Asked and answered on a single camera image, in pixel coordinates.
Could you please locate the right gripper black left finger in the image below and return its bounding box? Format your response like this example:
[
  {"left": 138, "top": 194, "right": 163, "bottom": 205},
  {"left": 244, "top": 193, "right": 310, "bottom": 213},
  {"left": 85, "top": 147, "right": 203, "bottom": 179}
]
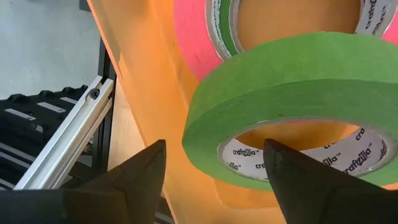
[{"left": 0, "top": 139, "right": 167, "bottom": 224}]

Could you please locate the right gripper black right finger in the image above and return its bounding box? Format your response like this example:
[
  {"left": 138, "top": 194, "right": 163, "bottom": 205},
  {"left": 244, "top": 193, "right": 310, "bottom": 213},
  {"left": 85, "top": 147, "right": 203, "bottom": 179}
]
[{"left": 263, "top": 138, "right": 398, "bottom": 224}]

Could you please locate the green tape roll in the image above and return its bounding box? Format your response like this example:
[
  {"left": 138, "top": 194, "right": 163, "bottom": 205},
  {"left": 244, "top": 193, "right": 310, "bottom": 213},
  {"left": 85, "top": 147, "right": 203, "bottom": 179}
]
[
  {"left": 217, "top": 0, "right": 245, "bottom": 60},
  {"left": 182, "top": 32, "right": 398, "bottom": 192}
]

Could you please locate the pink tape roll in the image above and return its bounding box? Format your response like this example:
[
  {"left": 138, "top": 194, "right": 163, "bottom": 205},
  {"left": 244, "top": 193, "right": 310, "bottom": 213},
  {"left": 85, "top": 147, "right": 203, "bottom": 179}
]
[{"left": 173, "top": 0, "right": 398, "bottom": 82}]

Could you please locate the orange translucent bin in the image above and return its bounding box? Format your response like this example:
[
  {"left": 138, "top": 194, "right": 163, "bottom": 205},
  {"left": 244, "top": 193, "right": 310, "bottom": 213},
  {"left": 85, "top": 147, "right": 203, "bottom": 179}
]
[{"left": 86, "top": 0, "right": 398, "bottom": 224}]

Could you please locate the silver aluminium rail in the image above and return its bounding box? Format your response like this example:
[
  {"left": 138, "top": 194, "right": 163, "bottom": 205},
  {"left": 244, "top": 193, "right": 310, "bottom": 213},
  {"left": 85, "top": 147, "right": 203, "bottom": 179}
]
[{"left": 14, "top": 75, "right": 114, "bottom": 190}]

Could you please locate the black cable chain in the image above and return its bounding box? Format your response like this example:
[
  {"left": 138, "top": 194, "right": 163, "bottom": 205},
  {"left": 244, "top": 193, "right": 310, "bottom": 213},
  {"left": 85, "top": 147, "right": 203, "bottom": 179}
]
[{"left": 0, "top": 84, "right": 94, "bottom": 190}]

